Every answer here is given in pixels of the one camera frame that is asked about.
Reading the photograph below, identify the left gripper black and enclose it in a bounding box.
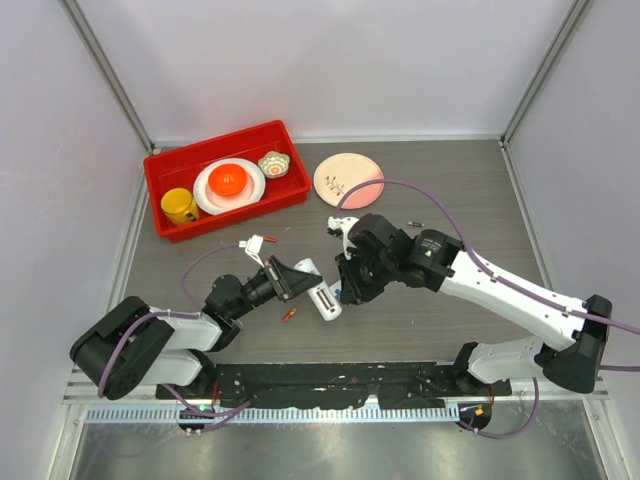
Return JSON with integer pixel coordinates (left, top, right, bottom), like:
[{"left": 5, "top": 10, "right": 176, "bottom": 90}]
[{"left": 229, "top": 255, "right": 321, "bottom": 321}]

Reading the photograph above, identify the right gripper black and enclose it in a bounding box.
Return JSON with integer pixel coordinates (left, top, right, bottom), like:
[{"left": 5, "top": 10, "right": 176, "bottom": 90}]
[{"left": 335, "top": 247, "right": 397, "bottom": 306}]

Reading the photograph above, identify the white remote control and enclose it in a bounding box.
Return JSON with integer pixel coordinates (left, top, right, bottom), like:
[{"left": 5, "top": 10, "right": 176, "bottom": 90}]
[{"left": 294, "top": 258, "right": 342, "bottom": 322}]

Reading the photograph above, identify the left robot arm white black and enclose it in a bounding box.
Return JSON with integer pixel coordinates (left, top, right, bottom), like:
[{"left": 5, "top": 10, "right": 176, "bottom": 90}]
[{"left": 69, "top": 256, "right": 327, "bottom": 401}]

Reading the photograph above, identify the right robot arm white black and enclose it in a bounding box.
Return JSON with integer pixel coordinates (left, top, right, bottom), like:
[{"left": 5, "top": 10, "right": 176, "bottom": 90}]
[{"left": 328, "top": 214, "right": 612, "bottom": 395}]

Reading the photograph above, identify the pink beige plate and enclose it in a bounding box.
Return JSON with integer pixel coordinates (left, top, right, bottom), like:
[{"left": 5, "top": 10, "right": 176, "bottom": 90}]
[{"left": 313, "top": 153, "right": 384, "bottom": 210}]

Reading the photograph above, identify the white paper plate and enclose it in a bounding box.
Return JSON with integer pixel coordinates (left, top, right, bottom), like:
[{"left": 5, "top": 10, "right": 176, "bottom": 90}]
[{"left": 192, "top": 158, "right": 266, "bottom": 215}]

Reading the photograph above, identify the small patterned flower bowl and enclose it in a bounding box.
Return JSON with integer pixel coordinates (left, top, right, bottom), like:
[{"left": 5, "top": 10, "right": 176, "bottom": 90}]
[{"left": 257, "top": 151, "right": 291, "bottom": 179}]

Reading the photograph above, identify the orange bowl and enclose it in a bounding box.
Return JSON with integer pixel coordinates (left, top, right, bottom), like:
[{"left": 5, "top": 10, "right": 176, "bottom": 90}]
[{"left": 208, "top": 163, "right": 248, "bottom": 197}]

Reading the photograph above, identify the yellow mug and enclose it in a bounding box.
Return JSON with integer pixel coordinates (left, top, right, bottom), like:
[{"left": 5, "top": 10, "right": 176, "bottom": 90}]
[{"left": 161, "top": 188, "right": 199, "bottom": 226}]

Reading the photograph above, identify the red plastic bin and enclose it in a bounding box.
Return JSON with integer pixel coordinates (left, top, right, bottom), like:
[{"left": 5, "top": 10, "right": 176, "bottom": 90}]
[{"left": 144, "top": 120, "right": 311, "bottom": 243}]

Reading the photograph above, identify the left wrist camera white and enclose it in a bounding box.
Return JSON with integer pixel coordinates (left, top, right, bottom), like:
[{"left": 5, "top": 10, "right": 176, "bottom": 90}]
[{"left": 238, "top": 235, "right": 272, "bottom": 268}]

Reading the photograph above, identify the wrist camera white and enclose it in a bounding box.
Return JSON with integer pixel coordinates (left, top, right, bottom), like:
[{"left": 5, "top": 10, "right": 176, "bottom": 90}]
[
  {"left": 327, "top": 216, "right": 359, "bottom": 259},
  {"left": 238, "top": 235, "right": 272, "bottom": 268}
]

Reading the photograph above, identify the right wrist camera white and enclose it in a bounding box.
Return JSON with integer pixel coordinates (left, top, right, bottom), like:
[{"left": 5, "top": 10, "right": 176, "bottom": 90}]
[{"left": 327, "top": 216, "right": 359, "bottom": 259}]

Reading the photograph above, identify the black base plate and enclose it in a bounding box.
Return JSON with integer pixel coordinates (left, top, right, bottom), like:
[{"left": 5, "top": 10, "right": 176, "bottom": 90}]
[{"left": 177, "top": 362, "right": 512, "bottom": 410}]

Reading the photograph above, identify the slotted cable duct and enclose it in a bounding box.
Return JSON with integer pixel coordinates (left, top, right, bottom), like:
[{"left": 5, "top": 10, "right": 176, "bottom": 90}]
[{"left": 84, "top": 403, "right": 460, "bottom": 425}]

